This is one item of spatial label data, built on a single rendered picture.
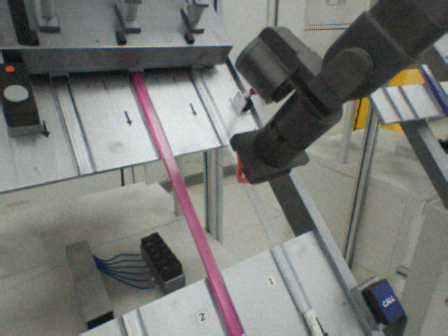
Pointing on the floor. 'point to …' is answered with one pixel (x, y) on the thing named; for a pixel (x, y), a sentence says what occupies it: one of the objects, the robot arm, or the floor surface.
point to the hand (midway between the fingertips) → (244, 176)
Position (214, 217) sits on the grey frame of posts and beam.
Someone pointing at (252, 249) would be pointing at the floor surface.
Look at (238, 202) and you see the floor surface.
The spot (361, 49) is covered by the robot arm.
